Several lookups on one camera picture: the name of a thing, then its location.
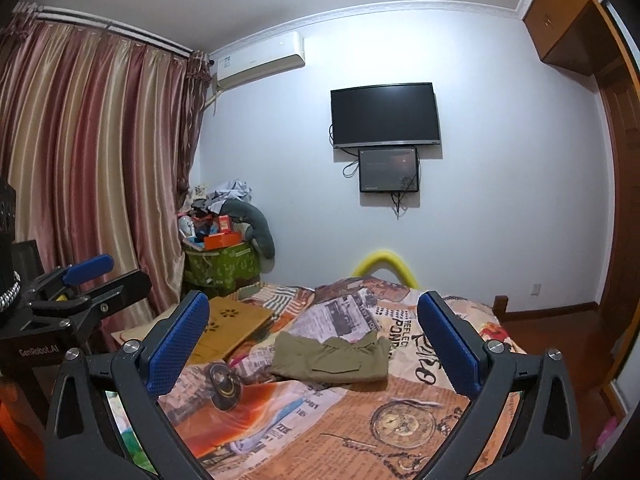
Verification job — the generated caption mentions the orange box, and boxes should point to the orange box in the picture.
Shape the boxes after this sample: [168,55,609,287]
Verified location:
[202,230,243,251]

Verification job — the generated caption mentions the striped pink curtain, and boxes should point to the striped pink curtain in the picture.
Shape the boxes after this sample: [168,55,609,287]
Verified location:
[0,2,211,361]

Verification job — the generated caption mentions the wooden wall cabinet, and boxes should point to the wooden wall cabinet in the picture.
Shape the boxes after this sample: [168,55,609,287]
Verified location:
[521,0,608,78]

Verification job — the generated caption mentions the green storage box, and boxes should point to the green storage box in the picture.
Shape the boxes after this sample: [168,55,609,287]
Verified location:
[182,240,261,298]

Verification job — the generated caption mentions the small black monitor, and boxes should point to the small black monitor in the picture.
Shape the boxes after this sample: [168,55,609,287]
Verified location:
[358,145,420,193]

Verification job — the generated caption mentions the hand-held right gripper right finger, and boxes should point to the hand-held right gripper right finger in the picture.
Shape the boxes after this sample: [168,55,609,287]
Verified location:
[417,290,583,480]

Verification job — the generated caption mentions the newspaper print bed cover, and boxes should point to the newspaper print bed cover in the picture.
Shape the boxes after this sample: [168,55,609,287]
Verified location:
[107,280,531,480]

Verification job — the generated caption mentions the wooden door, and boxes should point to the wooden door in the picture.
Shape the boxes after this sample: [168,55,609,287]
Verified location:
[595,0,640,416]

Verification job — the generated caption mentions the olive green pants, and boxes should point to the olive green pants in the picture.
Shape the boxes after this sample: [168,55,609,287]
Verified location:
[270,331,392,393]

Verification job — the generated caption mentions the white air conditioner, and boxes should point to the white air conditioner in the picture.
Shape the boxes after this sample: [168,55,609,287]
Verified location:
[212,31,306,93]

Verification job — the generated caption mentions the grey plush pillow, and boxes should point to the grey plush pillow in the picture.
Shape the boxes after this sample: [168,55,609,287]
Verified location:
[220,200,277,261]

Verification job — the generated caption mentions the wooden lap tray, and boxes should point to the wooden lap tray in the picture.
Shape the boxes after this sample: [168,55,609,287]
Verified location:
[190,296,275,363]

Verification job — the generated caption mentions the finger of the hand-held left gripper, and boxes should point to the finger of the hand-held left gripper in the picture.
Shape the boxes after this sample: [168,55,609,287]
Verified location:
[29,269,152,349]
[29,253,114,302]

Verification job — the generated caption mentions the yellow foam tube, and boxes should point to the yellow foam tube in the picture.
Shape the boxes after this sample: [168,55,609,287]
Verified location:
[351,250,418,291]

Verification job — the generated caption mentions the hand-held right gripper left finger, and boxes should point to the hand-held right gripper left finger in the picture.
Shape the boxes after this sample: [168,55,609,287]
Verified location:
[44,290,216,480]

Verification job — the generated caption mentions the pile of clothes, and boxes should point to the pile of clothes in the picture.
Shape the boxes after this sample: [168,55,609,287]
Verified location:
[187,177,253,216]

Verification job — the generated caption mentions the curtain rail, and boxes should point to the curtain rail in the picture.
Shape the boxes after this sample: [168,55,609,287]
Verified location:
[12,2,211,61]

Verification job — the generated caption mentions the black television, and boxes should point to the black television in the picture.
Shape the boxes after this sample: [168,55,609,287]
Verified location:
[330,82,442,150]

